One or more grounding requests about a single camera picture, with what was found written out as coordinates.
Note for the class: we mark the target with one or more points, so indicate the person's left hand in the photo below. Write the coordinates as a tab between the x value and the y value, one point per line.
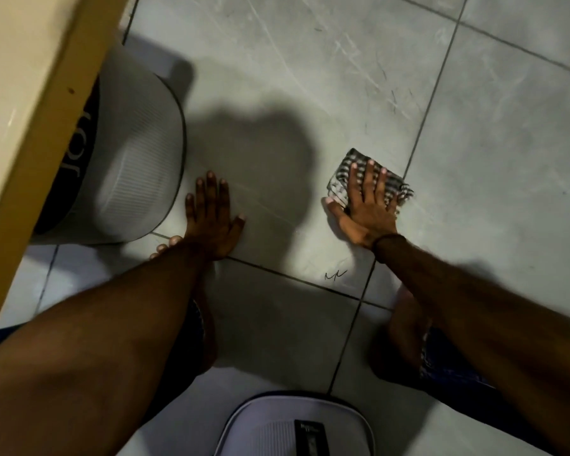
211	227

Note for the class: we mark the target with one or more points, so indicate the person's right hand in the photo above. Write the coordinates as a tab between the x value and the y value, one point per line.
368	218

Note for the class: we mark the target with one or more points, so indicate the person's right little finger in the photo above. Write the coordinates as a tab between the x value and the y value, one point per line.
393	205

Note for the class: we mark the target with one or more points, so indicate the person's right middle finger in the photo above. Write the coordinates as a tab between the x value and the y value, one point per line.
369	182

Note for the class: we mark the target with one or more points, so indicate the person's left middle finger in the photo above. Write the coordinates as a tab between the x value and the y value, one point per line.
212	192

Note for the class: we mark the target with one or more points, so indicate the person's right thumb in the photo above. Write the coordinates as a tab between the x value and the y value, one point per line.
335	211

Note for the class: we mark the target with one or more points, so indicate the person's left little finger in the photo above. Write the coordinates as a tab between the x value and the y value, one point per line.
190	208

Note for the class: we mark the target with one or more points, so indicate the person's left thumb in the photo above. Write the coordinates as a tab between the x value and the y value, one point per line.
237	225

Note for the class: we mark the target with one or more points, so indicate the checked grey cleaning cloth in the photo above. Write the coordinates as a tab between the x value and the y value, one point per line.
342	178

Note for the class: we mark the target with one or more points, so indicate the person's right forearm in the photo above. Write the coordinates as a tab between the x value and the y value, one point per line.
494	327

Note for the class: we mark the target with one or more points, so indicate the person's left forearm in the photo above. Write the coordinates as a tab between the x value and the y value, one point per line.
90	351

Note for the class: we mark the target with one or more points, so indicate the black wristband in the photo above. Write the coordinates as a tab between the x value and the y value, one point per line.
384	238

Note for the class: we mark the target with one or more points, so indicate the grey ribbed plastic bin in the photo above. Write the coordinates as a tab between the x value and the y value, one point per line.
133	161

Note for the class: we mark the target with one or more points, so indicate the person's right foot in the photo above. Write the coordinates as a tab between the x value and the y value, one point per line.
403	327

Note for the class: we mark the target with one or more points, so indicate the beige wooden table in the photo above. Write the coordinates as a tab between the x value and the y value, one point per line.
23	113

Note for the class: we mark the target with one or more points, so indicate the white ribbed plastic container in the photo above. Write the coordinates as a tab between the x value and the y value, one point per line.
270	427

